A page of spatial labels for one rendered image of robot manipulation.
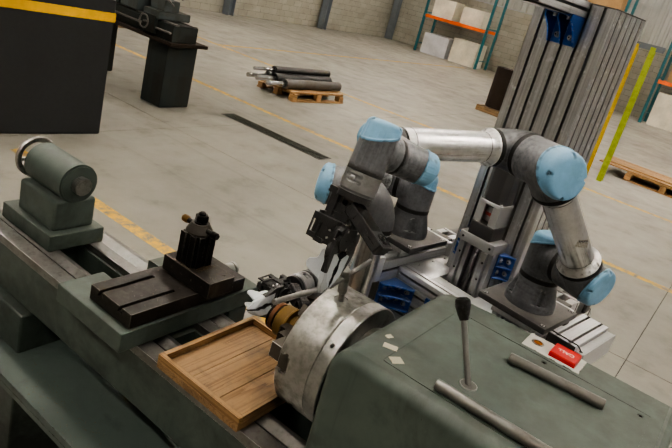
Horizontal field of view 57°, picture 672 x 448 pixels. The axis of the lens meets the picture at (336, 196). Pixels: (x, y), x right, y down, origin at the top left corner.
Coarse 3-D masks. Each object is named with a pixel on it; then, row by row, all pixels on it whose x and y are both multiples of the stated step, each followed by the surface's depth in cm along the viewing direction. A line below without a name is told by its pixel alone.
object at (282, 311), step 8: (280, 304) 158; (272, 312) 157; (280, 312) 156; (288, 312) 156; (296, 312) 156; (272, 320) 157; (280, 320) 155; (288, 320) 154; (296, 320) 155; (272, 328) 156
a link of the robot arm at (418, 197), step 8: (400, 184) 209; (408, 184) 208; (416, 184) 207; (432, 184) 207; (392, 192) 212; (400, 192) 210; (408, 192) 208; (416, 192) 207; (424, 192) 207; (432, 192) 209; (400, 200) 212; (408, 200) 209; (416, 200) 208; (424, 200) 208; (432, 200) 212; (408, 208) 210; (416, 208) 209; (424, 208) 210
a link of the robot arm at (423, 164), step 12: (408, 144) 124; (408, 156) 123; (420, 156) 125; (432, 156) 128; (408, 168) 124; (420, 168) 125; (432, 168) 127; (408, 180) 128; (420, 180) 128; (432, 180) 128
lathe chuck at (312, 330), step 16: (336, 288) 148; (352, 288) 153; (320, 304) 142; (336, 304) 142; (352, 304) 143; (304, 320) 140; (320, 320) 139; (336, 320) 139; (288, 336) 140; (304, 336) 138; (320, 336) 137; (288, 352) 139; (304, 352) 137; (288, 368) 139; (304, 368) 136; (288, 384) 140; (304, 384) 136; (288, 400) 143
